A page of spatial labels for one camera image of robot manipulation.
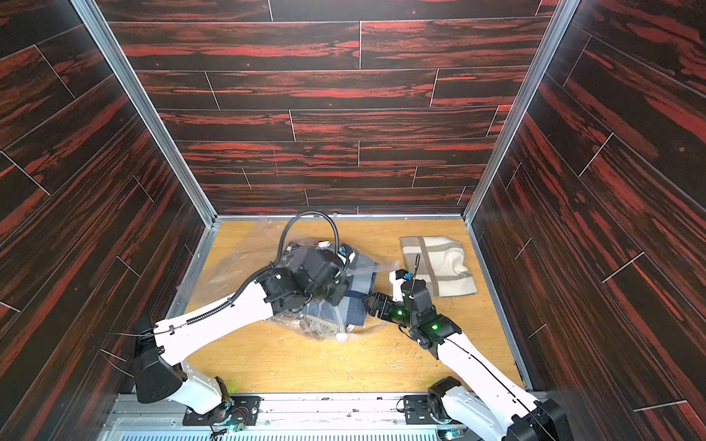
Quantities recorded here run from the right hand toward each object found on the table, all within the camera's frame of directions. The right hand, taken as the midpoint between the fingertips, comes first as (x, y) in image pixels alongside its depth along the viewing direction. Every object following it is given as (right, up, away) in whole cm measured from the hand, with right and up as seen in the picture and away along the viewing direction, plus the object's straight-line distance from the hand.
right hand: (375, 298), depth 82 cm
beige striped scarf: (+26, +10, +21) cm, 35 cm away
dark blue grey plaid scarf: (-7, -3, -2) cm, 7 cm away
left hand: (-9, +5, -6) cm, 12 cm away
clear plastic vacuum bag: (-57, +8, +23) cm, 62 cm away
